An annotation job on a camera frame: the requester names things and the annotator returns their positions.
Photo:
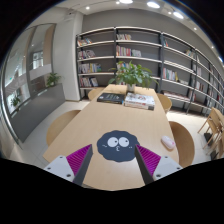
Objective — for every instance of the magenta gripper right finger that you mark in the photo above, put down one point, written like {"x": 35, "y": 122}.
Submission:
{"x": 154, "y": 167}

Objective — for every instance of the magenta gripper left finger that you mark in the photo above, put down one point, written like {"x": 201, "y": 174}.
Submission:
{"x": 73, "y": 167}

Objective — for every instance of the white pink computer mouse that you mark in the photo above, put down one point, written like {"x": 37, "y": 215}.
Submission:
{"x": 168, "y": 142}

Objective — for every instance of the dark cartoon-face mouse pad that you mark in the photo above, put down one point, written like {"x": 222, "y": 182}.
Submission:
{"x": 118, "y": 146}

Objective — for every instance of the wooden chair near right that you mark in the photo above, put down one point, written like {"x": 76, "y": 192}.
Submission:
{"x": 184, "y": 143}

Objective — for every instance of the wooden chair near left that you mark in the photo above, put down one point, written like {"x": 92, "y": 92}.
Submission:
{"x": 58, "y": 125}

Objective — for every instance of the wooden chair far right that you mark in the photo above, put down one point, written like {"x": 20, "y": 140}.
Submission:
{"x": 164, "y": 102}

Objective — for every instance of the white book stack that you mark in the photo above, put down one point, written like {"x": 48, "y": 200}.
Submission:
{"x": 139, "y": 101}

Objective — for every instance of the black book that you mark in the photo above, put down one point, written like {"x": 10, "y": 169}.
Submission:
{"x": 111, "y": 98}

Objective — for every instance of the wooden chair far left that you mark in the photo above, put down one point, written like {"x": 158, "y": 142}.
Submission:
{"x": 94, "y": 92}

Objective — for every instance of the wooden chair at right edge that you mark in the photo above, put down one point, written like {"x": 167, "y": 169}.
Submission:
{"x": 215, "y": 122}

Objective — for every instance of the small potted plant left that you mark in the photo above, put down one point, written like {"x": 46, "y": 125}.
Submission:
{"x": 15, "y": 102}

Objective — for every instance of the potted plant by window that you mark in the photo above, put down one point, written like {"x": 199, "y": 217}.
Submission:
{"x": 53, "y": 79}

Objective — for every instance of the green potted plant on table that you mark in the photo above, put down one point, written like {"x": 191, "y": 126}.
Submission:
{"x": 131, "y": 75}

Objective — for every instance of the grey metal bookshelf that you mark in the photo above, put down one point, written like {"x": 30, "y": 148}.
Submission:
{"x": 185, "y": 74}

